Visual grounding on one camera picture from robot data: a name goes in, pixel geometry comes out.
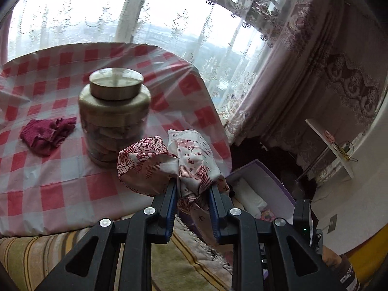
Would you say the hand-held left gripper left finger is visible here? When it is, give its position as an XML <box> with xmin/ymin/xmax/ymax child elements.
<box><xmin>35</xmin><ymin>177</ymin><xmax>178</xmax><ymax>291</ymax></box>

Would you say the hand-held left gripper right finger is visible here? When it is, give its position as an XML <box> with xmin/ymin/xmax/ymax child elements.
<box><xmin>208</xmin><ymin>183</ymin><xmax>343</xmax><ymax>291</ymax></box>

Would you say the pink patterned pouch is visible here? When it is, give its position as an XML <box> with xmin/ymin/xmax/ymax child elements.
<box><xmin>259</xmin><ymin>209</ymin><xmax>278</xmax><ymax>222</ymax></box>

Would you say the purple cardboard box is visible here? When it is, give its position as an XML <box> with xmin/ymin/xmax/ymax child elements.
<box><xmin>224</xmin><ymin>159</ymin><xmax>299</xmax><ymax>281</ymax></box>

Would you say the white cloth with red print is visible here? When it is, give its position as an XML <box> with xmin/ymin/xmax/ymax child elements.
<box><xmin>117</xmin><ymin>129</ymin><xmax>231</xmax><ymax>211</ymax></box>

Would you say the person's right forearm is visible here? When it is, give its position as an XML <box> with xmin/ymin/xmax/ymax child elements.
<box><xmin>321</xmin><ymin>244</ymin><xmax>369</xmax><ymax>291</ymax></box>

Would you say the small white side shelf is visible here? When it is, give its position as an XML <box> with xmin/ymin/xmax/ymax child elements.
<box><xmin>305</xmin><ymin>118</ymin><xmax>355</xmax><ymax>180</ymax></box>

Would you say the red white checked tablecloth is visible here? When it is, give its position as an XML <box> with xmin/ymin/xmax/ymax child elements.
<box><xmin>0</xmin><ymin>42</ymin><xmax>232</xmax><ymax>237</ymax></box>

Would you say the glass jar with metal lid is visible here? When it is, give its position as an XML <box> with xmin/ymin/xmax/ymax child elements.
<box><xmin>78</xmin><ymin>68</ymin><xmax>152</xmax><ymax>168</ymax></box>

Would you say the mauve patterned curtain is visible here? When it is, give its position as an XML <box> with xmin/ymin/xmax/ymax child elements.
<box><xmin>224</xmin><ymin>0</ymin><xmax>385</xmax><ymax>170</ymax></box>

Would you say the magenta knitted cloth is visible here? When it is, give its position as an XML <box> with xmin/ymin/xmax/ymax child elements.
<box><xmin>20</xmin><ymin>117</ymin><xmax>77</xmax><ymax>157</ymax></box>

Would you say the sheer embroidered lace curtain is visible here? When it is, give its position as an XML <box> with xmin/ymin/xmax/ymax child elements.
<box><xmin>6</xmin><ymin>0</ymin><xmax>291</xmax><ymax>122</ymax></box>

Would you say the wall socket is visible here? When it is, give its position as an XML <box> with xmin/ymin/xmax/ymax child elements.
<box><xmin>326</xmin><ymin>214</ymin><xmax>338</xmax><ymax>234</ymax></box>

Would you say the yellow wire bundle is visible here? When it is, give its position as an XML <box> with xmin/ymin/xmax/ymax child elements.
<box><xmin>335</xmin><ymin>141</ymin><xmax>358</xmax><ymax>161</ymax></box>

